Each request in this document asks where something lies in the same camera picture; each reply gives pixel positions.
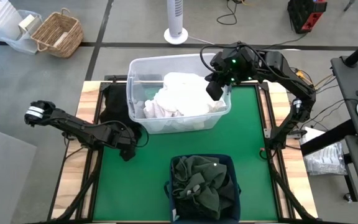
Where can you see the white tower fan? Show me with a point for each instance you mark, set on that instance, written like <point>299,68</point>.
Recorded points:
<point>176,21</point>

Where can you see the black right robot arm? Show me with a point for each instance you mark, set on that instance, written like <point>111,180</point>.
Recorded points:
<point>291,81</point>

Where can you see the textured white garment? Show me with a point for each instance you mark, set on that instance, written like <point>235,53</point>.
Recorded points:
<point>185,90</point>

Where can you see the clear plastic storage bin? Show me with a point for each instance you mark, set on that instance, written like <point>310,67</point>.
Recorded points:
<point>135,77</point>

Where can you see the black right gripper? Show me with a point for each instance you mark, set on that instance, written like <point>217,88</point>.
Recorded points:
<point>241,67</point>

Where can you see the wicker basket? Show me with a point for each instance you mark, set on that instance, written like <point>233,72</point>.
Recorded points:
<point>57,34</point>

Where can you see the dark green garment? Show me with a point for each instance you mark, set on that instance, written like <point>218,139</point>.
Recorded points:
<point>197,180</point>

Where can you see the red black toolbox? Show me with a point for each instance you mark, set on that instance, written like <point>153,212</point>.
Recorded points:
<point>306,15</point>

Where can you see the white plastic bag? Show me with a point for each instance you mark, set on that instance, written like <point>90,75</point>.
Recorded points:
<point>325,155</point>

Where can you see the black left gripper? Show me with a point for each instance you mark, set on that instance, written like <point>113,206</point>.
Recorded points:
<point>121,135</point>

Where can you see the black aluminium table frame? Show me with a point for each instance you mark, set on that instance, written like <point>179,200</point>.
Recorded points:
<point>266,109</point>

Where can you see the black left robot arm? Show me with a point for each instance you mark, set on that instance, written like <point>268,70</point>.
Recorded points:
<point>73,126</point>

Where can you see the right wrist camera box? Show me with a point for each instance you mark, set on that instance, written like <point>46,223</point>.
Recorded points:
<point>218,60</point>

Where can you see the small red connector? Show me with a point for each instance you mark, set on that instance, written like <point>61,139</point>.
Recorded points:
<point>262,149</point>

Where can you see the green table mat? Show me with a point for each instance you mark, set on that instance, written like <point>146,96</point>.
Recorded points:
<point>135,186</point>

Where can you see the navy fabric bin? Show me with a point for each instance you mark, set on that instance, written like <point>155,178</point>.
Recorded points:
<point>204,158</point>

